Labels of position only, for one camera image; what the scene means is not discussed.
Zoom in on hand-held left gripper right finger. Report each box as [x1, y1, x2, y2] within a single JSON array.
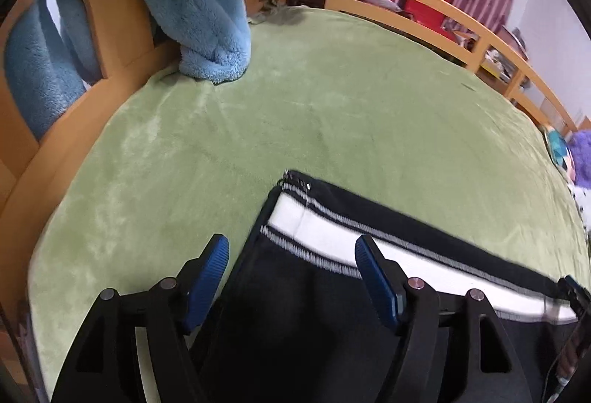
[[355, 234, 539, 403]]

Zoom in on purple plush toy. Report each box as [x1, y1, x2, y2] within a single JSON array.
[[566, 130, 591, 189]]

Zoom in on wooden bed frame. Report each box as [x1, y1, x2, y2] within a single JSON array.
[[0, 0, 591, 219]]

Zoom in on colourful cushion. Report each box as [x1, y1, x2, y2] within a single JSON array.
[[545, 128, 573, 168]]

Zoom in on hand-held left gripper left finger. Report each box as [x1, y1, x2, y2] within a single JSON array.
[[50, 233, 230, 403]]

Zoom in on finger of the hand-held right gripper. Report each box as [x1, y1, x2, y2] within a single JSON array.
[[558, 276, 591, 317]]

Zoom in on green fleece blanket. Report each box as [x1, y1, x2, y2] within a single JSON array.
[[28, 5, 589, 403]]

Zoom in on black pants with white stripe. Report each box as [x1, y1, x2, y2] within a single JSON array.
[[194, 170, 583, 403]]

